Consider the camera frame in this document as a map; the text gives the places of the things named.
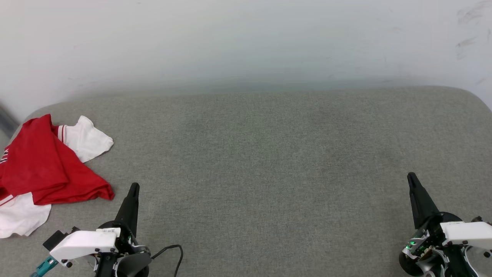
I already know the grey fabric sofa cushion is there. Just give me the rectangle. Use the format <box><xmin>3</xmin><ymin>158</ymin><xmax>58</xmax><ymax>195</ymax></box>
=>
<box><xmin>0</xmin><ymin>85</ymin><xmax>492</xmax><ymax>277</ymax></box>

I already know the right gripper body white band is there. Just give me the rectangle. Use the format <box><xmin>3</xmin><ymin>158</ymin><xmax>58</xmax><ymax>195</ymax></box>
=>
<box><xmin>403</xmin><ymin>212</ymin><xmax>492</xmax><ymax>277</ymax></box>

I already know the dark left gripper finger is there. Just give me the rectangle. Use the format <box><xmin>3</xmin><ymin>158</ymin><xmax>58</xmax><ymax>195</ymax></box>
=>
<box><xmin>114</xmin><ymin>183</ymin><xmax>140</xmax><ymax>236</ymax></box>

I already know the red and white jersey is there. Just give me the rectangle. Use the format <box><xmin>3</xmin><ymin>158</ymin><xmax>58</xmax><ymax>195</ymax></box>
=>
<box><xmin>0</xmin><ymin>114</ymin><xmax>115</xmax><ymax>239</ymax></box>

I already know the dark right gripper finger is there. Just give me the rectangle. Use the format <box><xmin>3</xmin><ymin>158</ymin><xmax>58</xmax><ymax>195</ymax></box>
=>
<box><xmin>407</xmin><ymin>172</ymin><xmax>441</xmax><ymax>230</ymax></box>

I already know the thin black cable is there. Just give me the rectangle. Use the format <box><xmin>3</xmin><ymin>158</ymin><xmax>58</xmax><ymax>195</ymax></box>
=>
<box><xmin>151</xmin><ymin>244</ymin><xmax>184</xmax><ymax>277</ymax></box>

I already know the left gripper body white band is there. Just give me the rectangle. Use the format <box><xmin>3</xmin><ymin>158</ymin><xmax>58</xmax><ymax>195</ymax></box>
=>
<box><xmin>49</xmin><ymin>221</ymin><xmax>141</xmax><ymax>277</ymax></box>

